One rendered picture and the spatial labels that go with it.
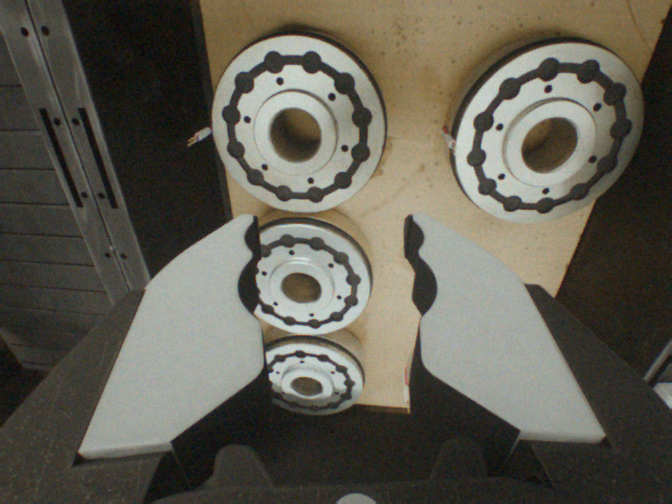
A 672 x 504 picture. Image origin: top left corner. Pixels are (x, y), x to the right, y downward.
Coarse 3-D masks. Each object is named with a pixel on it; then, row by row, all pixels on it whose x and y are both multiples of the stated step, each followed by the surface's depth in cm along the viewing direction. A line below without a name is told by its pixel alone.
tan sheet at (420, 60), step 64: (256, 0) 20; (320, 0) 19; (384, 0) 19; (448, 0) 19; (512, 0) 18; (576, 0) 18; (640, 0) 18; (384, 64) 21; (448, 64) 20; (640, 64) 19; (384, 192) 25; (448, 192) 25; (384, 256) 28; (512, 256) 27; (384, 320) 32; (384, 384) 36
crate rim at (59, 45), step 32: (32, 0) 12; (64, 0) 12; (64, 32) 12; (64, 64) 13; (64, 96) 14; (96, 96) 14; (96, 128) 14; (96, 160) 15; (96, 192) 16; (128, 192) 16; (128, 224) 17; (128, 256) 18
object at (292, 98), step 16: (272, 96) 19; (288, 96) 19; (304, 96) 19; (272, 112) 19; (320, 112) 19; (256, 128) 20; (320, 128) 20; (336, 128) 20; (256, 144) 20; (272, 144) 20; (320, 144) 20; (336, 144) 20; (272, 160) 21; (288, 160) 21; (304, 160) 21; (320, 160) 21
